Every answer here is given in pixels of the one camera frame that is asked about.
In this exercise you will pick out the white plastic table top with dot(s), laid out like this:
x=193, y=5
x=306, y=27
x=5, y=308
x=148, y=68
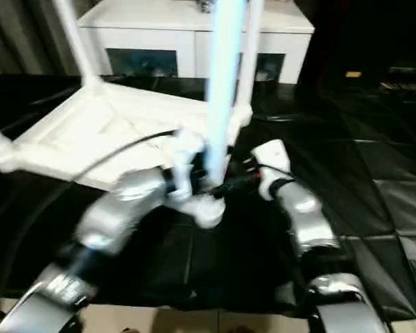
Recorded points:
x=90, y=132

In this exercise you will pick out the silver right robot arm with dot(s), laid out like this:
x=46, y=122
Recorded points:
x=305, y=215

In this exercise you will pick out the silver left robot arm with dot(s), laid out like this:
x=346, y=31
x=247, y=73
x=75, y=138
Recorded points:
x=125, y=201

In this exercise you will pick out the small white figurine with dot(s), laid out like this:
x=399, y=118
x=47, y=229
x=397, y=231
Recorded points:
x=262, y=75

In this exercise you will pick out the black mat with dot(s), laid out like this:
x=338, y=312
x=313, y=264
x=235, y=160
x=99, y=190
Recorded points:
x=350, y=173

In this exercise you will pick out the small yellow label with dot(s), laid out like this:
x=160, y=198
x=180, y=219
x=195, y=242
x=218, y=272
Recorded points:
x=353, y=74

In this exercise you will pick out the white cabinet with glass doors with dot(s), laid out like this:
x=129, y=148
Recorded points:
x=142, y=34

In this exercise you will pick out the grey curtain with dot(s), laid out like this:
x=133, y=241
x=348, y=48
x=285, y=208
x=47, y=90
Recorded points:
x=21, y=34

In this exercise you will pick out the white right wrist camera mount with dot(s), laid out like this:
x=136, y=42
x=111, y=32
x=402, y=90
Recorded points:
x=274, y=154

